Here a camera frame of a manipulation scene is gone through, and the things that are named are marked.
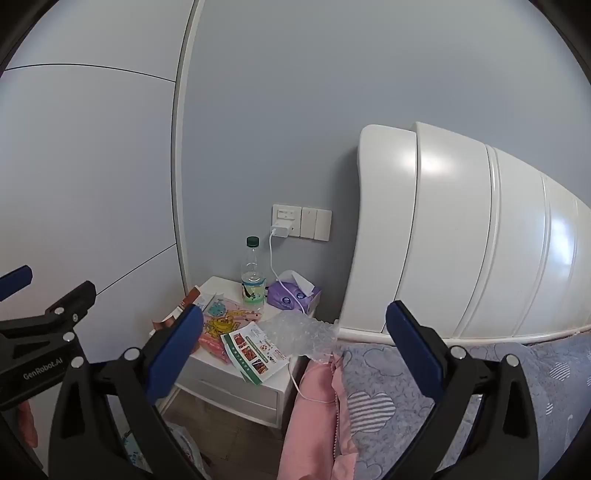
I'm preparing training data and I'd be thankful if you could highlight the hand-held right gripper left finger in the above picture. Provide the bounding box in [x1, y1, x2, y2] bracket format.
[48, 305, 208, 480]

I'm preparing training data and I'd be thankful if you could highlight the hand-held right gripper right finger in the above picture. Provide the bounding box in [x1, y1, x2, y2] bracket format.
[385, 300, 550, 480]

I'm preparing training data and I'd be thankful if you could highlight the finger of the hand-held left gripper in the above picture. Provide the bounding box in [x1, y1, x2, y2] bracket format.
[0, 265, 34, 302]
[0, 280, 98, 343]

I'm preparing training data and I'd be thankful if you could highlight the pink yellow snack packet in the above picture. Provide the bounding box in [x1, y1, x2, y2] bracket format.
[198, 309, 262, 365]

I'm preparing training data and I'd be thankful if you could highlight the green bordered paper leaflet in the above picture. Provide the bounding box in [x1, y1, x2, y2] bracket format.
[220, 320, 290, 385]

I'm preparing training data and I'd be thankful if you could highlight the trash bin with plastic liner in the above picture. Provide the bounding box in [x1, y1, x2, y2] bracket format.
[121, 418, 208, 480]

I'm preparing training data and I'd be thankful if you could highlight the clear plastic bottle green cap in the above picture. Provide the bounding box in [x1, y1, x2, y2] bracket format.
[240, 236, 269, 315]

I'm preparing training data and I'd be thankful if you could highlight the clear bubble wrap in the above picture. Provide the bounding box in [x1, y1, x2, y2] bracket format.
[259, 311, 340, 363]

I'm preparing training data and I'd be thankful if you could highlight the brown snack packet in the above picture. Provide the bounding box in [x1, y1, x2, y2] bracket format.
[150, 285, 204, 335]

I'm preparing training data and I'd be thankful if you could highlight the white nightstand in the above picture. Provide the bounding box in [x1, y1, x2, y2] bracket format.
[152, 276, 340, 428]

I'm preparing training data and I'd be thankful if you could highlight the white wardrobe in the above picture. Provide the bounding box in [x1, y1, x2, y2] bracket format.
[0, 0, 204, 365]

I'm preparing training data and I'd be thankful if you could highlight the purple tissue pack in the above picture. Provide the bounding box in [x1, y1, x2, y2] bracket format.
[267, 270, 322, 319]

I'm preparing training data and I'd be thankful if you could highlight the white bed headboard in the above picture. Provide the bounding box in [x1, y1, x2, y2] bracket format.
[339, 121, 591, 344]

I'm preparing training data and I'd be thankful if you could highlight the pink blanket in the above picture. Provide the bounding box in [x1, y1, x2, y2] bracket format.
[277, 355, 356, 480]

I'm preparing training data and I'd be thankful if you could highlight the white charger cable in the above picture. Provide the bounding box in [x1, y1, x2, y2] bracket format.
[269, 228, 345, 406]

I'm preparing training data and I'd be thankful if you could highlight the white wall socket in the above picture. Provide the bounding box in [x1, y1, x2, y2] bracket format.
[271, 204, 303, 237]

